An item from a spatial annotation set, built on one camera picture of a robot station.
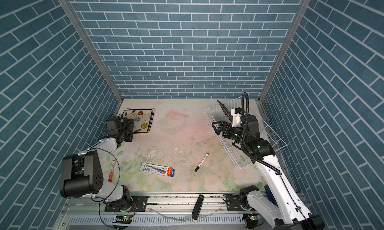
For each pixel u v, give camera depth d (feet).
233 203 2.42
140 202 2.43
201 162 2.84
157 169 2.77
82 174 1.44
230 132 2.06
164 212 2.37
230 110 2.97
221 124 2.07
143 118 3.44
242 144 1.72
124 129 2.59
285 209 1.27
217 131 2.08
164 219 2.31
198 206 2.40
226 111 2.89
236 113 2.13
